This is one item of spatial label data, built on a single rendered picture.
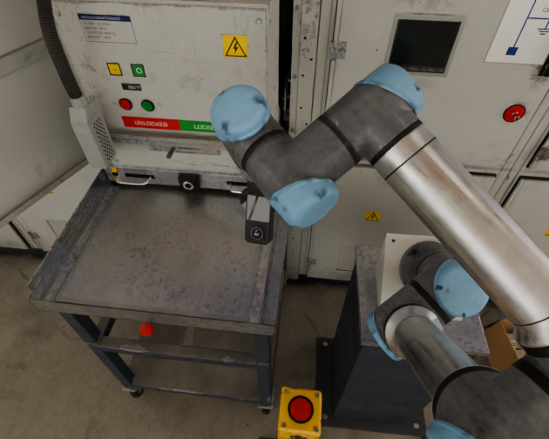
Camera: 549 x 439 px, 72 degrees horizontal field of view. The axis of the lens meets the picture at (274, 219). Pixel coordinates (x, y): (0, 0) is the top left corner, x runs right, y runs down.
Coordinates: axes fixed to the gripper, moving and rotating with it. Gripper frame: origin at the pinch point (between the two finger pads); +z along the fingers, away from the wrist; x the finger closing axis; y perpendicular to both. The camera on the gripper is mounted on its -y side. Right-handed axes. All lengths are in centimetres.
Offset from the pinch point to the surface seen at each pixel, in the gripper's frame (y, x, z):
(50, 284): -24, 58, 12
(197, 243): -4.0, 27.4, 23.7
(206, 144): 20.6, 27.4, 11.3
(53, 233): -1, 132, 84
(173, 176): 15, 42, 25
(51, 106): 26, 79, 9
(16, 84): 25, 79, -2
